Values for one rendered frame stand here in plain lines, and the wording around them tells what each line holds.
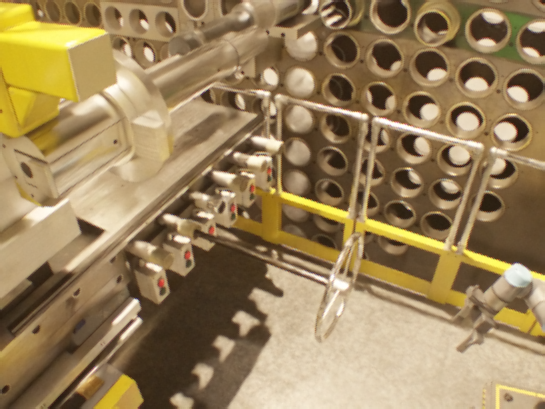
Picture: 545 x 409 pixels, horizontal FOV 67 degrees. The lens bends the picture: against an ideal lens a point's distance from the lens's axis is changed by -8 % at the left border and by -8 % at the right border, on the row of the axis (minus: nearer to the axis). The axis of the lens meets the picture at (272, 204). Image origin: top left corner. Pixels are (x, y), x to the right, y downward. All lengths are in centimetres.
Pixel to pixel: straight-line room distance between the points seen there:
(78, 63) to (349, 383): 191
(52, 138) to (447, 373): 206
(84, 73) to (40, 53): 9
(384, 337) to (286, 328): 52
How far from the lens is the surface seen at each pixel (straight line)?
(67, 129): 108
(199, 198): 182
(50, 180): 105
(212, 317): 251
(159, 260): 159
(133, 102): 116
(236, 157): 206
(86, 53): 81
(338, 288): 147
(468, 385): 244
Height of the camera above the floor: 197
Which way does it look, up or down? 38 degrees down
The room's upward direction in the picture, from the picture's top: straight up
